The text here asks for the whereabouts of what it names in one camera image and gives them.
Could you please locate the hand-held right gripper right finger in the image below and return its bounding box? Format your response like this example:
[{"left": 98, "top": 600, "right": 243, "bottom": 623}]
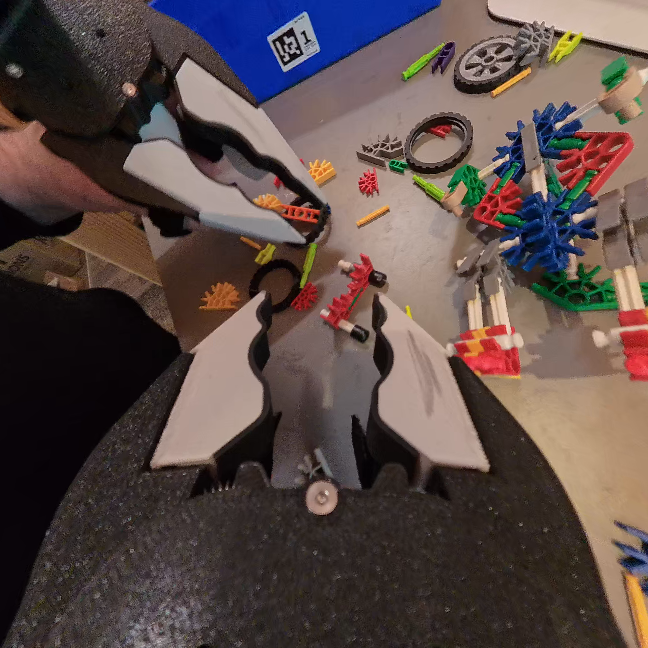
[{"left": 366, "top": 293, "right": 491, "bottom": 493}]

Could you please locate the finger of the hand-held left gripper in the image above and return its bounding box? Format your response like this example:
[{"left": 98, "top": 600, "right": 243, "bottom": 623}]
[
  {"left": 123, "top": 103, "right": 308, "bottom": 246},
  {"left": 173, "top": 56, "right": 331, "bottom": 216}
]

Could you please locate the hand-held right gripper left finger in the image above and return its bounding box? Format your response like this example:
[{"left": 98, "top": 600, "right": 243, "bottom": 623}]
[{"left": 150, "top": 291, "right": 280, "bottom": 491}]

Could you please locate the red toothed strip connector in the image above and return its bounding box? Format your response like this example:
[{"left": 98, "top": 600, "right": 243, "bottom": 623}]
[{"left": 326, "top": 254, "right": 374, "bottom": 330}]

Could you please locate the blue plastic bin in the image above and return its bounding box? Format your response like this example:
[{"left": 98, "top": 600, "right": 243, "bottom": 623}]
[{"left": 149, "top": 0, "right": 441, "bottom": 104}]

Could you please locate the person's left hand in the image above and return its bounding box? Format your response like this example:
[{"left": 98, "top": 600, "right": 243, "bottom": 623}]
[{"left": 0, "top": 120, "right": 145, "bottom": 227}]

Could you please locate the ribbed wooden cabinet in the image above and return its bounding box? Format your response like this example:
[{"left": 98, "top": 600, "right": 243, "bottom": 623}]
[{"left": 61, "top": 213, "right": 163, "bottom": 287}]

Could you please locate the black rubber tyre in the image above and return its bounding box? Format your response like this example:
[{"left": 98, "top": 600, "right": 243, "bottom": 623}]
[
  {"left": 248, "top": 259, "right": 303, "bottom": 312},
  {"left": 404, "top": 113, "right": 475, "bottom": 175},
  {"left": 294, "top": 197, "right": 332, "bottom": 246}
]

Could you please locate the orange-red ladder connector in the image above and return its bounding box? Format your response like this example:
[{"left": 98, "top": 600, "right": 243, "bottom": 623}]
[{"left": 280, "top": 202, "right": 322, "bottom": 223}]

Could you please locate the small white connector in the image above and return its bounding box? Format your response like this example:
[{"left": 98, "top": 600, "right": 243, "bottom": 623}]
[{"left": 298, "top": 448, "right": 335, "bottom": 482}]

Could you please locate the small red snowflake connector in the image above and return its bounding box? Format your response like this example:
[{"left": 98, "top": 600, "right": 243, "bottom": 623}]
[{"left": 290, "top": 282, "right": 320, "bottom": 312}]

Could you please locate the person's dark clothing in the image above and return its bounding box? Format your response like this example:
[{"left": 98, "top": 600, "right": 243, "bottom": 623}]
[{"left": 0, "top": 273, "right": 182, "bottom": 633}]

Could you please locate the grey half-circle connector stack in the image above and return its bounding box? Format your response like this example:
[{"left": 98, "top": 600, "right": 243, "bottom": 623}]
[{"left": 356, "top": 134, "right": 406, "bottom": 167}]

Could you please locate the lime green plastic rod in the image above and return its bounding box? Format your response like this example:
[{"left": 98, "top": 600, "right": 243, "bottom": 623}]
[
  {"left": 412, "top": 174, "right": 446, "bottom": 201},
  {"left": 300, "top": 242, "right": 319, "bottom": 289},
  {"left": 401, "top": 43, "right": 446, "bottom": 82}
]

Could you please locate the multicoloured construction toy model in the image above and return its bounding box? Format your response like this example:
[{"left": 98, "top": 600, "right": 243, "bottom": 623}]
[{"left": 440, "top": 56, "right": 648, "bottom": 381}]

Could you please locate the blue snowflake connector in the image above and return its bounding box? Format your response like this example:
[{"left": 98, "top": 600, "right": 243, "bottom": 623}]
[{"left": 613, "top": 521, "right": 648, "bottom": 578}]

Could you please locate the black tyre grey hub wheel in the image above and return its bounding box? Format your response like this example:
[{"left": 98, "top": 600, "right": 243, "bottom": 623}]
[{"left": 453, "top": 34, "right": 524, "bottom": 95}]

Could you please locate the grey snowflake connector stack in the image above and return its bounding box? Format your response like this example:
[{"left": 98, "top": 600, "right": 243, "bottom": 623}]
[{"left": 514, "top": 21, "right": 556, "bottom": 66}]

